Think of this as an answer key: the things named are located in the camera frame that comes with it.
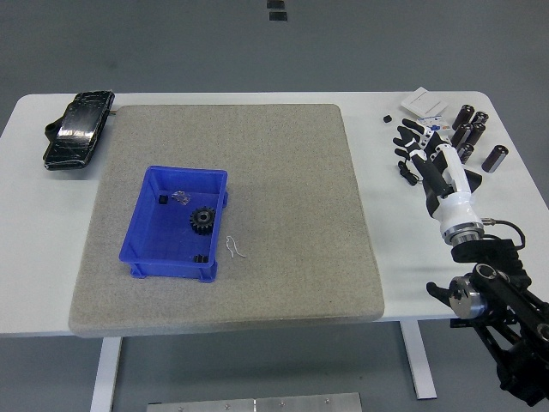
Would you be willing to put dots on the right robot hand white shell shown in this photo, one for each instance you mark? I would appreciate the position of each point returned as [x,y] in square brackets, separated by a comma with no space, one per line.
[456,201]

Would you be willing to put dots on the large black gear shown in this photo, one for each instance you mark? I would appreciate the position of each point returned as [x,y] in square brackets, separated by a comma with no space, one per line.
[202,220]

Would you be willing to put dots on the small black gear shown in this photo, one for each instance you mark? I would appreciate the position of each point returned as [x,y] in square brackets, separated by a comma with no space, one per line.
[200,259]

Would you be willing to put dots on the blue plastic box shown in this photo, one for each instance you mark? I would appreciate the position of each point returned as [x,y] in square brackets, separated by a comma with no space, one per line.
[146,268]

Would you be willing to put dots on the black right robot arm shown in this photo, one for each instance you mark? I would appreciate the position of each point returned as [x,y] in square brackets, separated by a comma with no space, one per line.
[497,283]

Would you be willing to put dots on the black power adapter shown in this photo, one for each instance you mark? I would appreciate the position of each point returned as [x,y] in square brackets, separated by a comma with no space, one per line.
[475,179]

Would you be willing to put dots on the dark brown capacitor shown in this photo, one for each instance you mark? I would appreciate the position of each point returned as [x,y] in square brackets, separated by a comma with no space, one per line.
[464,115]
[475,134]
[495,159]
[466,153]
[460,134]
[480,118]

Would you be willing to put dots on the white circuit breaker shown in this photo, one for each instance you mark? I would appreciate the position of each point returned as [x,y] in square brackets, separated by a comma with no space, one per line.
[439,124]

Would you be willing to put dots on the small black cube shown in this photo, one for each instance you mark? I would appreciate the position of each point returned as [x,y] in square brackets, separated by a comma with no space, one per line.
[163,199]
[387,119]

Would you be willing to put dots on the white table leg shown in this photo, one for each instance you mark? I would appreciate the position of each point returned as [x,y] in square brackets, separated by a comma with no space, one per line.
[105,373]
[420,365]

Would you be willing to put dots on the grey-brown mat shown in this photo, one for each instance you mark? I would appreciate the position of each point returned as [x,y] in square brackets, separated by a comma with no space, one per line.
[279,171]

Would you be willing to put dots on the black floor socket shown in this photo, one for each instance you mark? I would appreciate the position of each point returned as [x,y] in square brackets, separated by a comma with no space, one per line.
[275,4]
[278,16]

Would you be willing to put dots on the clear plastic bag piece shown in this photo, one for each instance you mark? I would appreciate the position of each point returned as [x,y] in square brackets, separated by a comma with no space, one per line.
[181,197]

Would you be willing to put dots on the silver metal plate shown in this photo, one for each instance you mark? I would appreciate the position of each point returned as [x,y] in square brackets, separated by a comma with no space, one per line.
[257,403]

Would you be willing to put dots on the white switch panel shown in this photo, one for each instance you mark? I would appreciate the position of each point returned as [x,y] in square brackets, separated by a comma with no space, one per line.
[422,103]

